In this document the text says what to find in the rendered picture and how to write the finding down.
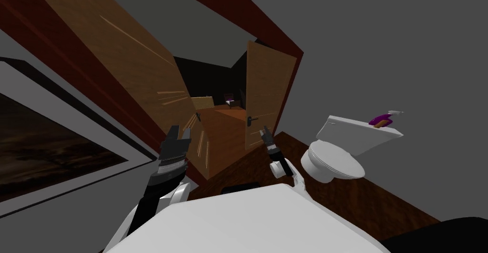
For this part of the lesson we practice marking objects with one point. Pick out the narrow brown wooden door leaf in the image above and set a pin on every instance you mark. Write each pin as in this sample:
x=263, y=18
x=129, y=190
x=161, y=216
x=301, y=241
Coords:
x=267, y=93

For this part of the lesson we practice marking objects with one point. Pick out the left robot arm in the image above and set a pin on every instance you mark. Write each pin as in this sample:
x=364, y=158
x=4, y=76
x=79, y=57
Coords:
x=146, y=203

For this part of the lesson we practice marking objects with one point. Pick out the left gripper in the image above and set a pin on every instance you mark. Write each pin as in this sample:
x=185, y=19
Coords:
x=173, y=152

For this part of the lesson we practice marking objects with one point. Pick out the dark framed wall picture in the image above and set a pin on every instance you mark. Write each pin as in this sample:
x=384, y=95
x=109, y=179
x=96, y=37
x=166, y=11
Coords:
x=57, y=142

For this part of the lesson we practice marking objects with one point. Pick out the white toilet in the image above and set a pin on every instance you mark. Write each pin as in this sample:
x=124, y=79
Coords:
x=335, y=157

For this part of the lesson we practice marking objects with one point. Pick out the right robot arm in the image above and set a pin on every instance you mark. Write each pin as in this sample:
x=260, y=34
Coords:
x=281, y=167

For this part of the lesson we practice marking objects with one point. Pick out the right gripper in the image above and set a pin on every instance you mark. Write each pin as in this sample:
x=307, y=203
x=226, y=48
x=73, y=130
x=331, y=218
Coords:
x=270, y=142

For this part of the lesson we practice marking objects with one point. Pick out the large brown wooden door leaf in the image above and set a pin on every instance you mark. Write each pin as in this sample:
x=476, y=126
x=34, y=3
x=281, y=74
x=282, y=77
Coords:
x=126, y=66

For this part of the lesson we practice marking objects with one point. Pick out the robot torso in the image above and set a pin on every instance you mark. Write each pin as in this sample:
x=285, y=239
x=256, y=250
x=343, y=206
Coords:
x=244, y=222

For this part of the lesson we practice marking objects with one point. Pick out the purple spray bottle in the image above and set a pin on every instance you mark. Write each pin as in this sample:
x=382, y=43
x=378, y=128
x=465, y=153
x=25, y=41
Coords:
x=381, y=120

